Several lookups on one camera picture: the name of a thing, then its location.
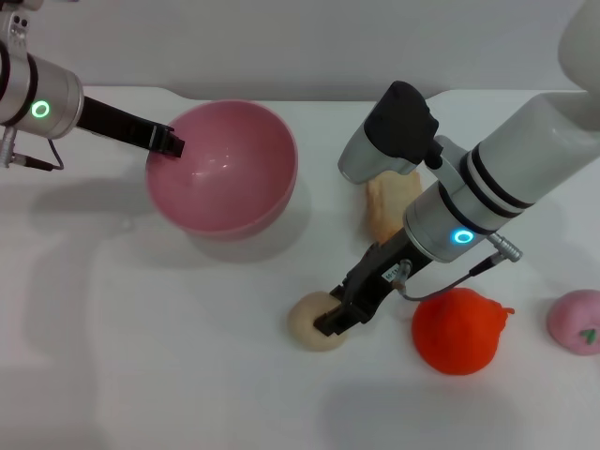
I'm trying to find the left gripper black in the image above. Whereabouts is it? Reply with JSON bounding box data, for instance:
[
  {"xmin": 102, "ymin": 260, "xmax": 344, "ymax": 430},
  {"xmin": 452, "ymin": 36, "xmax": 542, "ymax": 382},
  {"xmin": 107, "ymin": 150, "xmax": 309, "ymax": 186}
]
[{"xmin": 76, "ymin": 96, "xmax": 187, "ymax": 160}]

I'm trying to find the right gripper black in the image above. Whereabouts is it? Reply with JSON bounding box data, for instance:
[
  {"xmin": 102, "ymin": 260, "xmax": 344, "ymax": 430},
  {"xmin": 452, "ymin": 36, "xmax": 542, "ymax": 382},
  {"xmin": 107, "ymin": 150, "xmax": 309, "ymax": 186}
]
[{"xmin": 314, "ymin": 229, "xmax": 426, "ymax": 338}]

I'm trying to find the round beige egg yolk pastry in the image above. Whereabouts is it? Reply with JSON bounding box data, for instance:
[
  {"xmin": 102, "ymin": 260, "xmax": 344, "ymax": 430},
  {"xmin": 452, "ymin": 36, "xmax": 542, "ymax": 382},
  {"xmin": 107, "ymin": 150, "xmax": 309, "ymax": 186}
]
[{"xmin": 287, "ymin": 290, "xmax": 351, "ymax": 353}]

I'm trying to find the pink plastic bowl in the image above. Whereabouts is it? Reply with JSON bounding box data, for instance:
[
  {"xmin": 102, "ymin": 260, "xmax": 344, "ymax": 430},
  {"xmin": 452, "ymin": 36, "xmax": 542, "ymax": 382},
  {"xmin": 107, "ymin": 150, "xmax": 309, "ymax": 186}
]
[{"xmin": 144, "ymin": 99, "xmax": 299, "ymax": 243}]

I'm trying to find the long toasted bread loaf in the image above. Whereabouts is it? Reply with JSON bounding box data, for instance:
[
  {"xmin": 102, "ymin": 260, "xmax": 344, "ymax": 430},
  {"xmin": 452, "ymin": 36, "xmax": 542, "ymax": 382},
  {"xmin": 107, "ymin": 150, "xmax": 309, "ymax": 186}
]
[{"xmin": 365, "ymin": 169, "xmax": 423, "ymax": 246}]

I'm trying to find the orange-red tomato toy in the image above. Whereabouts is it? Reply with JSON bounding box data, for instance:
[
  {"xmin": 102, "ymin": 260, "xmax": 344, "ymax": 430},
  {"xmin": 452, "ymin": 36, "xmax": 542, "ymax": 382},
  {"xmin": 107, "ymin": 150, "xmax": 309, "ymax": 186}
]
[{"xmin": 411, "ymin": 287, "xmax": 516, "ymax": 377}]

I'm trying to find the pink peach bun toy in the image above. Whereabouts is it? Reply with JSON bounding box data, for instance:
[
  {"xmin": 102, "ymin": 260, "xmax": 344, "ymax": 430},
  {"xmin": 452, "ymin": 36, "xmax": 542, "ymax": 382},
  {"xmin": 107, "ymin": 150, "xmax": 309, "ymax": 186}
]
[{"xmin": 547, "ymin": 289, "xmax": 600, "ymax": 357}]

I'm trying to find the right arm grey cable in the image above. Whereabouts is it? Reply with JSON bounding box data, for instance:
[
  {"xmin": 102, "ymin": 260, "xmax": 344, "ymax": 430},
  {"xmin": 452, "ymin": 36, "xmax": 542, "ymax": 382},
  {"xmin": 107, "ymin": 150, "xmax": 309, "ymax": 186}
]
[{"xmin": 392, "ymin": 232, "xmax": 524, "ymax": 302}]

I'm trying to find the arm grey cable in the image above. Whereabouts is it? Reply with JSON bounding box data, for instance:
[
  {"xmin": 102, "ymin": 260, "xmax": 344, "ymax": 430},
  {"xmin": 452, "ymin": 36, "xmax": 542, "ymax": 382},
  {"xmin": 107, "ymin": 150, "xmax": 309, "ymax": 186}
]
[
  {"xmin": 0, "ymin": 126, "xmax": 65, "ymax": 172},
  {"xmin": 392, "ymin": 232, "xmax": 524, "ymax": 302}
]

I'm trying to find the left arm grey cable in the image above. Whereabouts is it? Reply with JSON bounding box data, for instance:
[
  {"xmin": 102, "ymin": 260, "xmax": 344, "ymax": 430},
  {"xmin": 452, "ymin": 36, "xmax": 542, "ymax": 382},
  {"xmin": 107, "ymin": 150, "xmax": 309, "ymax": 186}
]
[{"xmin": 0, "ymin": 126, "xmax": 65, "ymax": 172}]

